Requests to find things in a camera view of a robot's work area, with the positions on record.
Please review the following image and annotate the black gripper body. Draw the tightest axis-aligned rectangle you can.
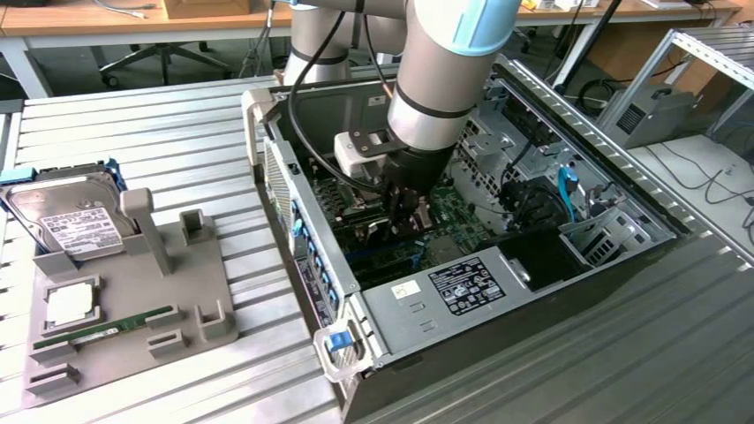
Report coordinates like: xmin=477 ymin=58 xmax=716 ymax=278
xmin=381 ymin=147 xmax=457 ymax=198

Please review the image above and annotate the graphics card with fan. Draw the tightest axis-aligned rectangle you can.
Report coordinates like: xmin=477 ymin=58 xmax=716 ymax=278
xmin=347 ymin=207 xmax=436 ymax=251

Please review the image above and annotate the CPU socket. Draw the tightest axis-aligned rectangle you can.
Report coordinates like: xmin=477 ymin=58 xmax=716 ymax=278
xmin=345 ymin=183 xmax=388 ymax=208

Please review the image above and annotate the green motherboard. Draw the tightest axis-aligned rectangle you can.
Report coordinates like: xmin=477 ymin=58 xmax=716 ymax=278
xmin=306 ymin=143 xmax=506 ymax=286

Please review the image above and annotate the RAM stick with black chips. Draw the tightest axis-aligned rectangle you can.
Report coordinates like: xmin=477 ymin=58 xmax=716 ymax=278
xmin=339 ymin=210 xmax=377 ymax=229

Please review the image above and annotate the silver chipset heat sink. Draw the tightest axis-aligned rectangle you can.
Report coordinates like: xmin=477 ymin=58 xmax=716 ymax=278
xmin=425 ymin=236 xmax=473 ymax=262

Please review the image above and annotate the blue plastic retainer bar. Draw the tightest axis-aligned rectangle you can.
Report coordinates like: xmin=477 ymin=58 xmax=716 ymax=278
xmin=290 ymin=198 xmax=307 ymax=243

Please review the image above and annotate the grey power supply unit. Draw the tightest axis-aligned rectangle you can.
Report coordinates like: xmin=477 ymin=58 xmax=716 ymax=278
xmin=358 ymin=245 xmax=536 ymax=360

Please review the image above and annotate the metal disk bay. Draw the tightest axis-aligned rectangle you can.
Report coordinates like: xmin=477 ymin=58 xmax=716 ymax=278
xmin=558 ymin=207 xmax=653 ymax=266

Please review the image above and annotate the open grey PC case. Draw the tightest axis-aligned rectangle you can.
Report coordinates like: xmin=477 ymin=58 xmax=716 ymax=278
xmin=241 ymin=55 xmax=696 ymax=424

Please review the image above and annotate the grey computer tower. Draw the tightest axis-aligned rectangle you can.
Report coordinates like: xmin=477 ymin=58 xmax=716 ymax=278
xmin=612 ymin=87 xmax=704 ymax=150

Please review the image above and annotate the grey parts rack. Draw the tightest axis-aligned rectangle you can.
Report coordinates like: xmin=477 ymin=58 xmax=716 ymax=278
xmin=22 ymin=187 xmax=242 ymax=410

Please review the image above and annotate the black office chair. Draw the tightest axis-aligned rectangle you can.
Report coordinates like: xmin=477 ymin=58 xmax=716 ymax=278
xmin=97 ymin=40 xmax=233 ymax=87

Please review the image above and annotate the cardboard box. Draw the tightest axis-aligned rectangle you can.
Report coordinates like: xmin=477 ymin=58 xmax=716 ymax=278
xmin=162 ymin=0 xmax=253 ymax=21

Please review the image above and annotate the hard disk in blue caddy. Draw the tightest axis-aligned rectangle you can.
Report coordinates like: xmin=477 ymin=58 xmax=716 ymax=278
xmin=0 ymin=159 xmax=135 ymax=262

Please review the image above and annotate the green RAM stick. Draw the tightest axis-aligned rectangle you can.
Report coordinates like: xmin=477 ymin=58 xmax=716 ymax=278
xmin=33 ymin=304 xmax=178 ymax=350

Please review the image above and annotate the silver CPU chip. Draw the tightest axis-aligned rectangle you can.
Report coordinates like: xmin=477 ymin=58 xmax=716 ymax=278
xmin=46 ymin=284 xmax=101 ymax=327

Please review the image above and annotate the wooden desk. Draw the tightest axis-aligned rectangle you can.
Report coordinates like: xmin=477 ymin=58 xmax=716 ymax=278
xmin=0 ymin=0 xmax=745 ymax=101

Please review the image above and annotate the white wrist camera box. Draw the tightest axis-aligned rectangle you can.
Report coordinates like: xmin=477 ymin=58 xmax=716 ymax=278
xmin=333 ymin=126 xmax=398 ymax=178

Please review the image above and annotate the black power cable bundle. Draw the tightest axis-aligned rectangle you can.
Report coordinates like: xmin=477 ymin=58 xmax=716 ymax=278
xmin=498 ymin=178 xmax=565 ymax=231

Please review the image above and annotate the blue disk wire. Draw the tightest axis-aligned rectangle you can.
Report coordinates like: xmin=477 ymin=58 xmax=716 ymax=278
xmin=556 ymin=163 xmax=584 ymax=224

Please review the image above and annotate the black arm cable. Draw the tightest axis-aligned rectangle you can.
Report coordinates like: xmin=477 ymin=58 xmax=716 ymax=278
xmin=287 ymin=0 xmax=385 ymax=191

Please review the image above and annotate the aluminium frame rack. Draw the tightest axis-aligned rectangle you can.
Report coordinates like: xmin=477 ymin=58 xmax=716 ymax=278
xmin=594 ymin=25 xmax=754 ymax=142

